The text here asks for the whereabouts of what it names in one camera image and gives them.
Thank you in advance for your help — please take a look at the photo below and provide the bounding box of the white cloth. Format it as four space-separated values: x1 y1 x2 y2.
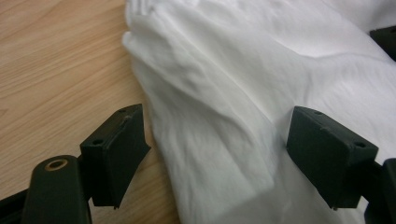
121 0 396 224

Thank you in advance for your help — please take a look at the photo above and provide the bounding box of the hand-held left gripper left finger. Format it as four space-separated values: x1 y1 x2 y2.
79 104 151 209

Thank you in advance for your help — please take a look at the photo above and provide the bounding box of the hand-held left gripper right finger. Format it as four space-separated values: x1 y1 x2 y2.
286 105 379 210

